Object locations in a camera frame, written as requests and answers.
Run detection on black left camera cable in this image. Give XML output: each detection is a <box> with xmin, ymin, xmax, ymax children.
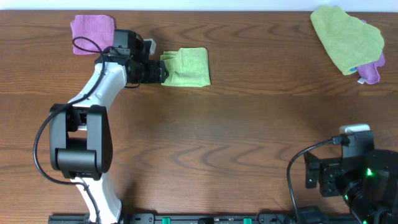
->
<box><xmin>33</xmin><ymin>36</ymin><xmax>141</xmax><ymax>224</ymax></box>

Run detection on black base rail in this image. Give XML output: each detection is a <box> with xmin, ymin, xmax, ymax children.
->
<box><xmin>47</xmin><ymin>209</ymin><xmax>359</xmax><ymax>224</ymax></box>

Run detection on light green microfiber cloth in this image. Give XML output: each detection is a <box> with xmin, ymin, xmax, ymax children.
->
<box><xmin>160</xmin><ymin>47</ymin><xmax>211</xmax><ymax>87</ymax></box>

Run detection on crumpled purple cloth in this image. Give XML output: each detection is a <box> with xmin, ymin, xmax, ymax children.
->
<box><xmin>356</xmin><ymin>20</ymin><xmax>386</xmax><ymax>85</ymax></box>

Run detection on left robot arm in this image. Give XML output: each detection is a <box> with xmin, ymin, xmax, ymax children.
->
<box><xmin>46</xmin><ymin>29</ymin><xmax>169</xmax><ymax>223</ymax></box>

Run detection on folded purple cloth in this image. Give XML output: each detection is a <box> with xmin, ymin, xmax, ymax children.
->
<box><xmin>70</xmin><ymin>15</ymin><xmax>115</xmax><ymax>50</ymax></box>

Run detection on black right camera cable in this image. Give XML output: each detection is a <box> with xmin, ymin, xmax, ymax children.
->
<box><xmin>286</xmin><ymin>136</ymin><xmax>351</xmax><ymax>224</ymax></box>

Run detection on crumpled green cloth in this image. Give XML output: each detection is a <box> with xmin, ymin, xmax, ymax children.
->
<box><xmin>310</xmin><ymin>5</ymin><xmax>384</xmax><ymax>75</ymax></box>

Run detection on black camera cable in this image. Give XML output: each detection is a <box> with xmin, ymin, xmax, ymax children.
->
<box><xmin>33</xmin><ymin>36</ymin><xmax>141</xmax><ymax>224</ymax></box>
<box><xmin>286</xmin><ymin>136</ymin><xmax>351</xmax><ymax>224</ymax></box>

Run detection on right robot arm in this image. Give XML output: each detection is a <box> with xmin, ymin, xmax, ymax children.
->
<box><xmin>304</xmin><ymin>131</ymin><xmax>397</xmax><ymax>223</ymax></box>

